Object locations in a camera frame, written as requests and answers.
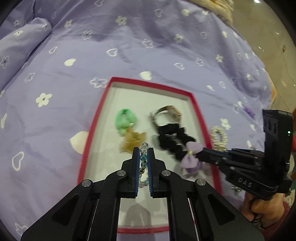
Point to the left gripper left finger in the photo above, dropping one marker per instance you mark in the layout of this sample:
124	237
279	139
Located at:
90	211

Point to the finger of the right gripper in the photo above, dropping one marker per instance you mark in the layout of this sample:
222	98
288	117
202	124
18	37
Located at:
217	155

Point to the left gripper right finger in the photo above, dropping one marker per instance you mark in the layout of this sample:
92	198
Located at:
196	211

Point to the black scrunchie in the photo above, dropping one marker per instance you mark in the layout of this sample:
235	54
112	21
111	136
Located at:
173	138

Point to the amber bear hair claw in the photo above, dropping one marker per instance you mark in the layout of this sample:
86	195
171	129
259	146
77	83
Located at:
132	140

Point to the right hand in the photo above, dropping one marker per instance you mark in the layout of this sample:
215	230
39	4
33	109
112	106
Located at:
271	211

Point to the purple flower hair clip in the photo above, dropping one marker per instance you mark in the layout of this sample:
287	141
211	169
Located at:
249	111

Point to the orange towel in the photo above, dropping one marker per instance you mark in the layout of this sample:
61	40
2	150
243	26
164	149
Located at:
274	92

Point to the red shallow box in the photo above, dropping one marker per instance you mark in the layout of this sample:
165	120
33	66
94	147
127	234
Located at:
102	154

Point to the patterned cream pillow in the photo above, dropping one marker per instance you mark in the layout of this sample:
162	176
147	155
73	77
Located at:
221	8

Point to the purple floral duvet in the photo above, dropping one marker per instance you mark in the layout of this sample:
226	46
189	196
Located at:
57	58

